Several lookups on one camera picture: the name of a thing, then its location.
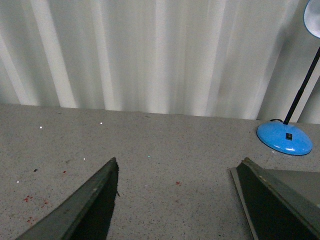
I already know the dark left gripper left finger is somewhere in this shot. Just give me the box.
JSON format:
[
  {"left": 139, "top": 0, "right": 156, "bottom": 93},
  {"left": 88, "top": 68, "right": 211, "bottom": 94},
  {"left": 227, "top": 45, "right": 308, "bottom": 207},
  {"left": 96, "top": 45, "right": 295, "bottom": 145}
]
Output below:
[{"left": 18, "top": 157, "right": 119, "bottom": 240}]

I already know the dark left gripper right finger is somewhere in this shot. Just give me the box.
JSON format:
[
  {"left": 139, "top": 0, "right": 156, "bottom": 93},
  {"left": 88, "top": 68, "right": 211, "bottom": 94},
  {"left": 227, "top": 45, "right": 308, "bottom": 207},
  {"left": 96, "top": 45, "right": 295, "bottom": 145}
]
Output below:
[{"left": 235, "top": 156, "right": 320, "bottom": 240}]

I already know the grey laptop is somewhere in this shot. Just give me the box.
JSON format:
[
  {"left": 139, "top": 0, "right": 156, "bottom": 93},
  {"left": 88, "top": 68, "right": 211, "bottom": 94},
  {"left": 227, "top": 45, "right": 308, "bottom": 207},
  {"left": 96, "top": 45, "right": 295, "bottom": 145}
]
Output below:
[{"left": 229, "top": 166, "right": 320, "bottom": 240}]

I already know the blue desk lamp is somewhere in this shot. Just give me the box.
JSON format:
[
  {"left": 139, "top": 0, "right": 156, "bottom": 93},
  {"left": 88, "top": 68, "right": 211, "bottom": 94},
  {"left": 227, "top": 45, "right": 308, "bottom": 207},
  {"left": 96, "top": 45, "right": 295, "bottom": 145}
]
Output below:
[{"left": 256, "top": 0, "right": 320, "bottom": 156}]

